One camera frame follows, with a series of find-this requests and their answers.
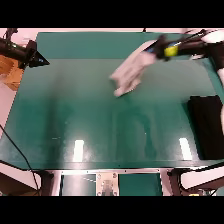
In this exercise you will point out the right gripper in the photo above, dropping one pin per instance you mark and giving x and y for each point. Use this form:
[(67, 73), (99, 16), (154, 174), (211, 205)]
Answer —
[(163, 48)]

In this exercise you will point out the light grey shirt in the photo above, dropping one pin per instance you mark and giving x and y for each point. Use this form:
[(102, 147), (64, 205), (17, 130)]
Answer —
[(131, 73)]

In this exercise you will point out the silver frame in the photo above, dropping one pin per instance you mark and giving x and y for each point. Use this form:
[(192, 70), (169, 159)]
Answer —
[(106, 182)]

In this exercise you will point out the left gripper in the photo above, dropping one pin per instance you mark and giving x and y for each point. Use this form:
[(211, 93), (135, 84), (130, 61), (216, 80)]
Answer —
[(36, 58)]

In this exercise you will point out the black garment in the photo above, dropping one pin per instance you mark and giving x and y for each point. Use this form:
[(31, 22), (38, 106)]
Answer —
[(207, 126)]

